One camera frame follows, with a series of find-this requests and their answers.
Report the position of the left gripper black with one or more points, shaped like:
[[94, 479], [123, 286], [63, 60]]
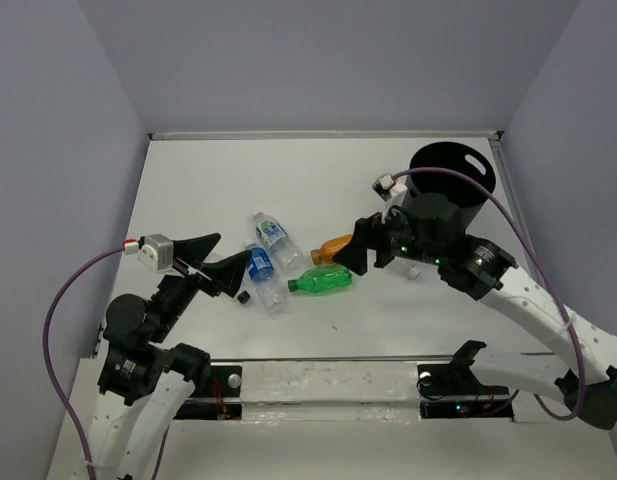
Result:
[[227, 273]]

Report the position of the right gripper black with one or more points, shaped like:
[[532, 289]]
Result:
[[356, 252]]

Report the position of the clear bottle black cap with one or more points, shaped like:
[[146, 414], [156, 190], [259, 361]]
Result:
[[243, 297]]

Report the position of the clear bottle white cap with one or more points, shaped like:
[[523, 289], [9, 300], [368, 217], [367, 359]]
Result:
[[405, 268]]

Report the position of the clear bottle green white label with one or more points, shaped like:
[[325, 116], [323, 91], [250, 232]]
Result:
[[277, 242]]

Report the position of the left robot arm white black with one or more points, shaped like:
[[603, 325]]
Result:
[[142, 385]]

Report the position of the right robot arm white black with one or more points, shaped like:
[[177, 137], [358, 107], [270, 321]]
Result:
[[581, 373]]

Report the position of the black plastic bin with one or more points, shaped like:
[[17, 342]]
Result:
[[459, 158]]

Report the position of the orange plastic bottle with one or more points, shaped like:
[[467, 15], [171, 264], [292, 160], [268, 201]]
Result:
[[325, 253]]

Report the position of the green plastic bottle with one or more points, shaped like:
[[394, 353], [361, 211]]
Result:
[[321, 279]]

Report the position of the clear bottle blue label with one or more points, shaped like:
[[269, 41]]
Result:
[[264, 278]]

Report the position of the white foam front board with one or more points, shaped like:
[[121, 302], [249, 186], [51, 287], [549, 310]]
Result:
[[329, 391]]

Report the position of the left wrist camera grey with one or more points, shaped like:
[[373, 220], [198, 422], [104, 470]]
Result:
[[156, 252]]

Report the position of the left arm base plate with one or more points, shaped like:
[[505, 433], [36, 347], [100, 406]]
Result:
[[218, 399]]

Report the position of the aluminium table edge rail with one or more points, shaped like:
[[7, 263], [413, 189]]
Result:
[[322, 134]]

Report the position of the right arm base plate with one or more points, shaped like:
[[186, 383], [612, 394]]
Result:
[[445, 395]]

